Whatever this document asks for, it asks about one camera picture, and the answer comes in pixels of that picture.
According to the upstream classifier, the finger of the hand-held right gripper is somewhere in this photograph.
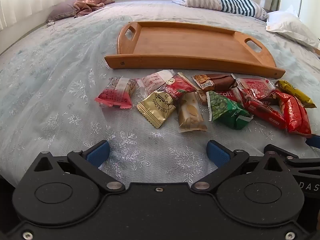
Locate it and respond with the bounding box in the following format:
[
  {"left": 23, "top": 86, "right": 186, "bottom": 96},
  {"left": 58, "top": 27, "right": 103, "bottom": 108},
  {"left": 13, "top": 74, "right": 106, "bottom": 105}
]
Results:
[
  {"left": 264, "top": 144, "right": 320, "bottom": 167},
  {"left": 304, "top": 134, "right": 320, "bottom": 148}
]

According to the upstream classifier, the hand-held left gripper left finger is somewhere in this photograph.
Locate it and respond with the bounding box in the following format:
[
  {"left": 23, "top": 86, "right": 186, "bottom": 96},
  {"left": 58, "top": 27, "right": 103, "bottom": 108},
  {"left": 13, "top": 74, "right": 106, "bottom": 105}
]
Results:
[{"left": 32, "top": 140, "right": 126, "bottom": 194}]

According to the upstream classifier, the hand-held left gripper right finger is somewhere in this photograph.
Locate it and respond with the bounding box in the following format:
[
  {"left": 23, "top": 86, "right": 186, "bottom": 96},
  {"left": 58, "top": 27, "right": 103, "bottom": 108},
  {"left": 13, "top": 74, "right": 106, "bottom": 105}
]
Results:
[{"left": 190, "top": 140, "right": 290, "bottom": 194}]

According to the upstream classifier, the red nut packet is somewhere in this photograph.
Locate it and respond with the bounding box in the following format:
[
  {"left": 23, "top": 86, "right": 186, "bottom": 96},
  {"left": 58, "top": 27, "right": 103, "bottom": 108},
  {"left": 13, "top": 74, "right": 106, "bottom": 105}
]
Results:
[{"left": 271, "top": 91, "right": 314, "bottom": 138}]

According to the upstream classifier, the green pea packet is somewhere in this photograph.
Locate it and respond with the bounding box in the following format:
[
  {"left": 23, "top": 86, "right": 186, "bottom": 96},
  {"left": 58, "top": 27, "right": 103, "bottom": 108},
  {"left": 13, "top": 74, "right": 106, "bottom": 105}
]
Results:
[{"left": 206, "top": 91, "right": 252, "bottom": 130}]

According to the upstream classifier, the clear cream biscuit packet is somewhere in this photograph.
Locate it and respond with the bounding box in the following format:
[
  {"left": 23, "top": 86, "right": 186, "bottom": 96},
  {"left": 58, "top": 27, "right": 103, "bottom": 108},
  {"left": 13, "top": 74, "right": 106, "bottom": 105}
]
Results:
[{"left": 177, "top": 91, "right": 208, "bottom": 133}]

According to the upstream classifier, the yellow snack packet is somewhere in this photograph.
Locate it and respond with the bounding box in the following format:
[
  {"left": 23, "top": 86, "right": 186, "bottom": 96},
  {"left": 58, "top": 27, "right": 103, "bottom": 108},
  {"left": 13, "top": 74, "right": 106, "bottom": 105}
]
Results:
[{"left": 274, "top": 80, "right": 317, "bottom": 108}]

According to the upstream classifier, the red chocolate bar packet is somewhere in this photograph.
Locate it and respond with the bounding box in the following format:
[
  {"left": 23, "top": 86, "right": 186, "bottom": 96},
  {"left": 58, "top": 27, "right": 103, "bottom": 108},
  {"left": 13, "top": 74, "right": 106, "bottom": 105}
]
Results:
[{"left": 232, "top": 87, "right": 288, "bottom": 130}]

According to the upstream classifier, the red coffee candy packet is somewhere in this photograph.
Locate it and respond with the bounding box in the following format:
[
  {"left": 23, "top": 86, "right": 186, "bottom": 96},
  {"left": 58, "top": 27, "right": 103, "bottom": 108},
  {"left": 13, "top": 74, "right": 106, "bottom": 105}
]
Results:
[{"left": 217, "top": 90, "right": 244, "bottom": 103}]

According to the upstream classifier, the gold candy packet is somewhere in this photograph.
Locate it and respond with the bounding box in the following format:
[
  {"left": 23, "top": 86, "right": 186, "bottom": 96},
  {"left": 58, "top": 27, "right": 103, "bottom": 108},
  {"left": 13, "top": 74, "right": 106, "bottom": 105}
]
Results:
[{"left": 136, "top": 90, "right": 177, "bottom": 129}]

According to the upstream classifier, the brown peanut bar packet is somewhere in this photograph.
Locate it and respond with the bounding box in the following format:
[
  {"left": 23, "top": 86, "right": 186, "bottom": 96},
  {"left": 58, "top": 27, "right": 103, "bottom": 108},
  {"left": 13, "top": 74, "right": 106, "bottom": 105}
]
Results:
[{"left": 192, "top": 74, "right": 237, "bottom": 93}]

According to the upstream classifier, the red white clear snack packet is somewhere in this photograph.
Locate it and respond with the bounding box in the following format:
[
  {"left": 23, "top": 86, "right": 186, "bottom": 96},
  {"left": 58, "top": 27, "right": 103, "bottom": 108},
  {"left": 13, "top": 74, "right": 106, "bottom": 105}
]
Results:
[{"left": 235, "top": 77, "right": 277, "bottom": 98}]

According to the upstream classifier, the white pink clear snack packet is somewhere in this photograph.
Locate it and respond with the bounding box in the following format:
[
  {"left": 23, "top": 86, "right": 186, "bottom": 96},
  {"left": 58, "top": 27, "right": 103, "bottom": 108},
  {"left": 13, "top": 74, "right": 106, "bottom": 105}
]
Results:
[{"left": 136, "top": 69, "right": 175, "bottom": 99}]

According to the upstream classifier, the wooden tray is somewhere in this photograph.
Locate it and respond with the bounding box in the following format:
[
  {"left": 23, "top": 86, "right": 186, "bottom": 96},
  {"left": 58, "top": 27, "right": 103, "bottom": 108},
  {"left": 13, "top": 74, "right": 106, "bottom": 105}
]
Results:
[{"left": 104, "top": 21, "right": 286, "bottom": 78}]

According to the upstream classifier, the white pillow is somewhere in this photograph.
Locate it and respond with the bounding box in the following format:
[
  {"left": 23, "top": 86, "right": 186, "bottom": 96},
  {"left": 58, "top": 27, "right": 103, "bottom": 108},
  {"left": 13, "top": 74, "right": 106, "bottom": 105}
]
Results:
[{"left": 265, "top": 5, "right": 320, "bottom": 49}]

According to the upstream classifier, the purple pillow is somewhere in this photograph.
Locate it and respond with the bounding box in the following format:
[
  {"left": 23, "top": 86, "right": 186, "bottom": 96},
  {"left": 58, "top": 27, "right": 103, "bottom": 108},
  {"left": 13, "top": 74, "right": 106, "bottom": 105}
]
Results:
[{"left": 46, "top": 0, "right": 85, "bottom": 22}]

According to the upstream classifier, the pink cloth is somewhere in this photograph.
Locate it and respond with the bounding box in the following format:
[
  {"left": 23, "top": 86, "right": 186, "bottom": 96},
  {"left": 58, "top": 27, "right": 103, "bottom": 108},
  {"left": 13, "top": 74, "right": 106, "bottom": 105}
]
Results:
[{"left": 74, "top": 0, "right": 115, "bottom": 18}]

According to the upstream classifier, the grey patterned bed sheet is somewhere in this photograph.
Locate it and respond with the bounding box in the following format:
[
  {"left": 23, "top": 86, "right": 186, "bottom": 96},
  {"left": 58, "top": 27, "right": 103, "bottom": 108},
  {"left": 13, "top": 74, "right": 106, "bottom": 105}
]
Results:
[{"left": 0, "top": 0, "right": 320, "bottom": 58}]

